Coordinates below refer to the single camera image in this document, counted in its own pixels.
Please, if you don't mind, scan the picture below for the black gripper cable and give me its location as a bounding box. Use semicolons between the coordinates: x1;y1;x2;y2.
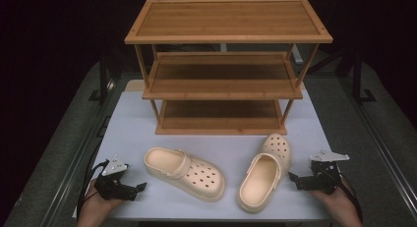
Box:
328;172;364;223
76;159;110;218

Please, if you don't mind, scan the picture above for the person's left hand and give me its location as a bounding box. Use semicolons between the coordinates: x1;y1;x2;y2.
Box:
77;179;126;221

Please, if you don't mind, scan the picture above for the wooden three-tier shoe rack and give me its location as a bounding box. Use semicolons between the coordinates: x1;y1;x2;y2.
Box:
123;0;334;137

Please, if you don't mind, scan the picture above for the person's right hand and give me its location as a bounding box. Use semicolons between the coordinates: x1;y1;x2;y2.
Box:
309;178;359;219

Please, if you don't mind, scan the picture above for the beige perforated clog shoe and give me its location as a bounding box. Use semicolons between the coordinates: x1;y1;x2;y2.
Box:
236;133;292;215
143;146;226;202

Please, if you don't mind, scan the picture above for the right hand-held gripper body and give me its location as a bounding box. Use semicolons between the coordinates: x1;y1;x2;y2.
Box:
296;149;350;196

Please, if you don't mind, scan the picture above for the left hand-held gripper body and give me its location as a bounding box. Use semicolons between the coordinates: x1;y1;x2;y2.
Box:
94;154;139;201

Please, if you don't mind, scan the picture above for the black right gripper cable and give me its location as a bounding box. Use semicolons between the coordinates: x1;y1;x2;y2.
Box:
328;172;364;223

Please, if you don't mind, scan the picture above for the metal floor rail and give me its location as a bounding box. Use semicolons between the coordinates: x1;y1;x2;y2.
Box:
338;78;417;215
38;78;124;227

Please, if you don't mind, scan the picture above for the black metal stand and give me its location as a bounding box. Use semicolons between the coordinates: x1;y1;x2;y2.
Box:
88;51;116;105
351;51;378;105

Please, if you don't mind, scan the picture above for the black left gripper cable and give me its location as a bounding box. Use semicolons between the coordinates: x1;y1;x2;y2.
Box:
76;159;110;218

